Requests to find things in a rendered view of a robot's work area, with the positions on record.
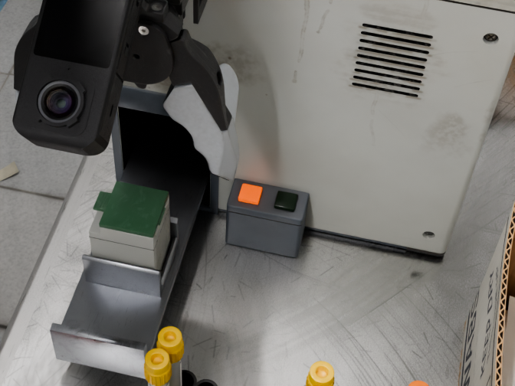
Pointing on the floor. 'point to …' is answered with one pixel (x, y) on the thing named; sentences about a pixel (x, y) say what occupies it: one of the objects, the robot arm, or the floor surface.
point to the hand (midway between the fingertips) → (126, 165)
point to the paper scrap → (8, 171)
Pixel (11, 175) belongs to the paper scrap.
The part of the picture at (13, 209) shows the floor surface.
